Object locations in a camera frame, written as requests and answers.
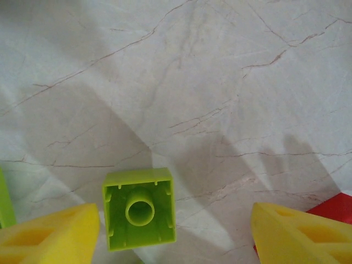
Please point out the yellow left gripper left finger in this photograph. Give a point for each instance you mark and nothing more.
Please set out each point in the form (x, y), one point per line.
(55, 236)

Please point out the green lego brick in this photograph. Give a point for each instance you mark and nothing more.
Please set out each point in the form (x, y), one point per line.
(6, 203)
(137, 236)

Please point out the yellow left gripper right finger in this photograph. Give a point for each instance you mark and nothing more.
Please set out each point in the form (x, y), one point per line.
(302, 242)

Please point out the red lego brick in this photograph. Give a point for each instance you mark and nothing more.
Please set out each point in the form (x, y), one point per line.
(335, 206)

